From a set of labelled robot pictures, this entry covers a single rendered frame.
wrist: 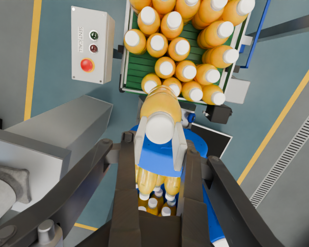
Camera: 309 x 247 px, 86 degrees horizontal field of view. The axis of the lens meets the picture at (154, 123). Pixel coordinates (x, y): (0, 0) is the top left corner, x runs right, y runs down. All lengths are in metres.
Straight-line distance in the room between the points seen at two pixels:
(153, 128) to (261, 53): 1.73
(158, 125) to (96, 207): 2.34
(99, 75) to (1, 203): 0.58
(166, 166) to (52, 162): 0.48
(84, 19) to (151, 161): 0.45
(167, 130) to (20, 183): 0.76
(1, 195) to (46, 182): 0.14
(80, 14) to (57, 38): 1.29
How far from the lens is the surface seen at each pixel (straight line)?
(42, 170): 0.84
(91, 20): 0.58
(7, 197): 0.87
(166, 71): 0.52
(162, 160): 0.48
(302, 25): 0.74
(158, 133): 0.22
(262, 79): 1.92
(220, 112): 0.71
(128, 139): 0.15
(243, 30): 0.73
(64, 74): 1.86
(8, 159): 0.90
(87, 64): 0.56
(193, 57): 0.75
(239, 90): 0.87
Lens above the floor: 1.64
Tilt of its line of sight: 70 degrees down
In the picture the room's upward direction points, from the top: 178 degrees counter-clockwise
